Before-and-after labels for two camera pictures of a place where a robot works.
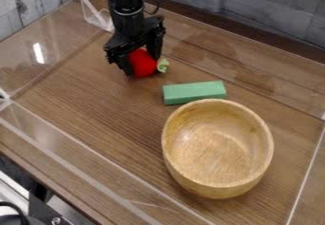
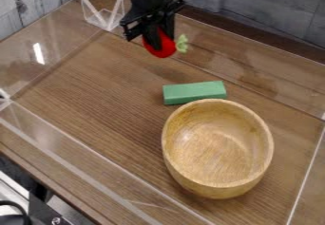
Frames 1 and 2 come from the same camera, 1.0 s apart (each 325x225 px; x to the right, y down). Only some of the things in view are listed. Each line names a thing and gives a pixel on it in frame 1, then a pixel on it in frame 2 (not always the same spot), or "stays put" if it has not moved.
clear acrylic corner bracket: [100, 18] stays put
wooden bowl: [217, 143] stays put
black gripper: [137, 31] to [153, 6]
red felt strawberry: [144, 64] to [167, 46]
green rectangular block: [193, 91] stays put
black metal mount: [41, 213] stays put
